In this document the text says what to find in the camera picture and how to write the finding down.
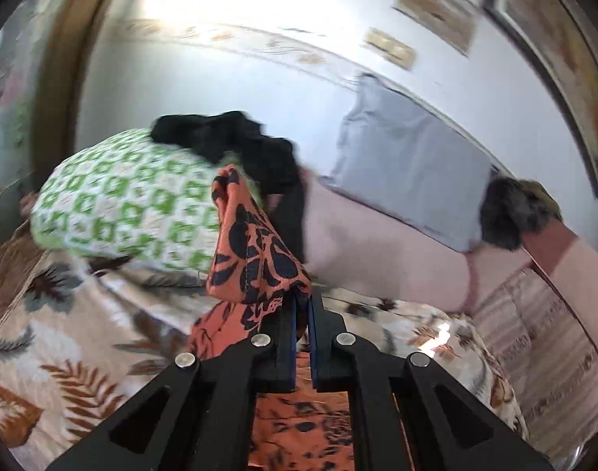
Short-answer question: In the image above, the orange floral garment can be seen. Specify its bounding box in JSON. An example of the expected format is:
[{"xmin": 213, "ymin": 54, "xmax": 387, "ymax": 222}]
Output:
[{"xmin": 188, "ymin": 165, "xmax": 354, "ymax": 470}]

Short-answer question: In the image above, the black clothing pile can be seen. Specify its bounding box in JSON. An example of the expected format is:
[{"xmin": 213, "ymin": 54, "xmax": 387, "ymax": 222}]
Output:
[{"xmin": 151, "ymin": 111, "xmax": 305, "ymax": 261}]

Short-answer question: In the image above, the leaf pattern fleece blanket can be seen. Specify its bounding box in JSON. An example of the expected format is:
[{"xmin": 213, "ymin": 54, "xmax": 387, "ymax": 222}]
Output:
[{"xmin": 0, "ymin": 252, "xmax": 528, "ymax": 470}]

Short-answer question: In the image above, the striped bed sheet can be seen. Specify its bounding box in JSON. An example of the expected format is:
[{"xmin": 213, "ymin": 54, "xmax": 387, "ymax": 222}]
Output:
[{"xmin": 472, "ymin": 268, "xmax": 598, "ymax": 470}]

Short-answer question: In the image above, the pink bolster cushion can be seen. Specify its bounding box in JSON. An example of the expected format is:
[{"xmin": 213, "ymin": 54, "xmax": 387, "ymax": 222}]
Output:
[{"xmin": 303, "ymin": 170, "xmax": 531, "ymax": 314}]

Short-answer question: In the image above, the pink headboard cushion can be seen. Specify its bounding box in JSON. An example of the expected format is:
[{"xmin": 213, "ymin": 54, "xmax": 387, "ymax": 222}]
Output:
[{"xmin": 523, "ymin": 219, "xmax": 598, "ymax": 351}]

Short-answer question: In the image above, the dark furry garment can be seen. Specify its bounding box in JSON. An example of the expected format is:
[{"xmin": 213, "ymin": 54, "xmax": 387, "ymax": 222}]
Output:
[{"xmin": 480, "ymin": 177, "xmax": 563, "ymax": 251}]

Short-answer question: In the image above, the green white patterned pillow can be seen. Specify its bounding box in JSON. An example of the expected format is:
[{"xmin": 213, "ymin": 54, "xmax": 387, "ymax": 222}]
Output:
[{"xmin": 31, "ymin": 129, "xmax": 219, "ymax": 273}]

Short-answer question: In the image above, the grey pillow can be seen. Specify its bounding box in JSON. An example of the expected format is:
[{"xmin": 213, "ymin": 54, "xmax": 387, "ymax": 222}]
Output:
[{"xmin": 327, "ymin": 75, "xmax": 492, "ymax": 252}]

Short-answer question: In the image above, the large framed picture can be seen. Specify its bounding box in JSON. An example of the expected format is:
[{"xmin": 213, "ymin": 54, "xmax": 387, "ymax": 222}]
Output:
[{"xmin": 484, "ymin": 0, "xmax": 598, "ymax": 197}]

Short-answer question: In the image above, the beige wall switch plate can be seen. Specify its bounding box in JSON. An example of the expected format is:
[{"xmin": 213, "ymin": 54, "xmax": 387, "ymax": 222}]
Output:
[{"xmin": 365, "ymin": 29, "xmax": 417, "ymax": 70}]

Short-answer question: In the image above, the small framed wall picture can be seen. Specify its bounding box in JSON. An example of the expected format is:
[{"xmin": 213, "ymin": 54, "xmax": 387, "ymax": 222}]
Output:
[{"xmin": 393, "ymin": 0, "xmax": 478, "ymax": 57}]

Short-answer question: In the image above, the wooden door frame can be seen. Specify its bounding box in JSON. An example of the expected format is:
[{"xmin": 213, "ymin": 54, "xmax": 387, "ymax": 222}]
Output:
[{"xmin": 29, "ymin": 0, "xmax": 112, "ymax": 188}]

